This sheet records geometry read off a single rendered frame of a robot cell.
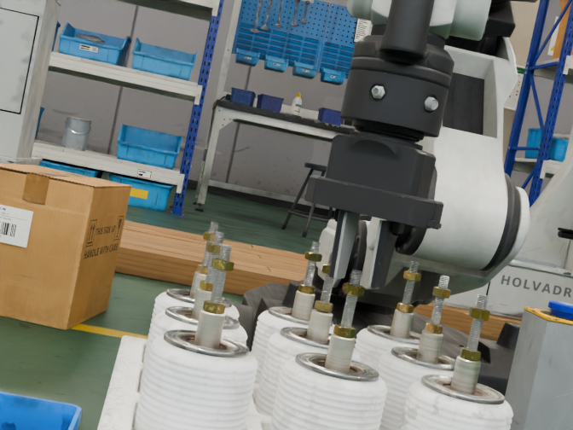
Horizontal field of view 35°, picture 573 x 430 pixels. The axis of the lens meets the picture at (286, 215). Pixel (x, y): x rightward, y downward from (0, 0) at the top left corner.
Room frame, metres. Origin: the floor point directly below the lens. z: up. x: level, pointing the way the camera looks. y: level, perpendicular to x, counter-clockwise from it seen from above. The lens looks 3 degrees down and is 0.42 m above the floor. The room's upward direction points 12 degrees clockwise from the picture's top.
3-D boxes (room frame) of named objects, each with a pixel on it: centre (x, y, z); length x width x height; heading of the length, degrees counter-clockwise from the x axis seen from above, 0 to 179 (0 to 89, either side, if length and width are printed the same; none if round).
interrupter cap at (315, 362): (0.81, -0.07, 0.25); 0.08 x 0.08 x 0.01
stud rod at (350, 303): (0.81, -0.07, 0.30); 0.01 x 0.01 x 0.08
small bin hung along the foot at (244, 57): (6.70, 0.51, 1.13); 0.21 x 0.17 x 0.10; 8
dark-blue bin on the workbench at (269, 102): (6.45, 0.28, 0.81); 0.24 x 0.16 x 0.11; 10
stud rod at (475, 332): (0.82, -0.19, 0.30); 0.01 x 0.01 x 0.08
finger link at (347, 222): (0.82, -0.05, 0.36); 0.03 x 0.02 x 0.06; 155
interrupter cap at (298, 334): (0.92, -0.06, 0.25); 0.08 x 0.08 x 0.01
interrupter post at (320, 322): (0.92, -0.06, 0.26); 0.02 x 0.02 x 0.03
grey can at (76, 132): (5.54, 1.34, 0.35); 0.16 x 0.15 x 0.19; 98
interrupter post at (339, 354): (0.81, -0.07, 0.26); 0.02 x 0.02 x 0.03
